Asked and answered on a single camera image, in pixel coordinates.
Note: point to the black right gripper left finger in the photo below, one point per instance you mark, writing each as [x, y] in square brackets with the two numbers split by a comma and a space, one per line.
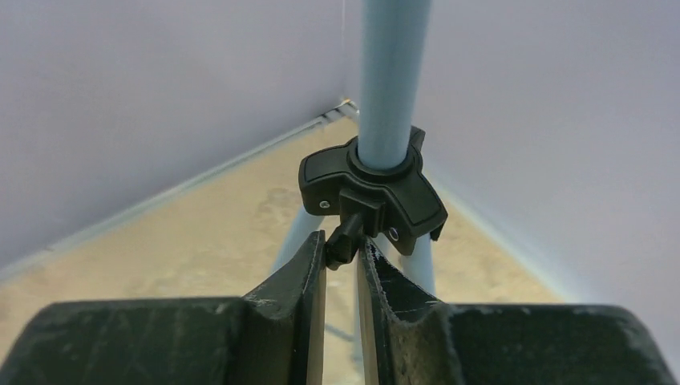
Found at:
[274, 334]

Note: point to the light blue music stand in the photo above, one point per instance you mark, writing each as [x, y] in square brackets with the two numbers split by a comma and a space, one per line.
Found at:
[393, 34]

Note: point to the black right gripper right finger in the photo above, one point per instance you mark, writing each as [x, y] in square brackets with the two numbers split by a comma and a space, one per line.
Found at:
[412, 337]

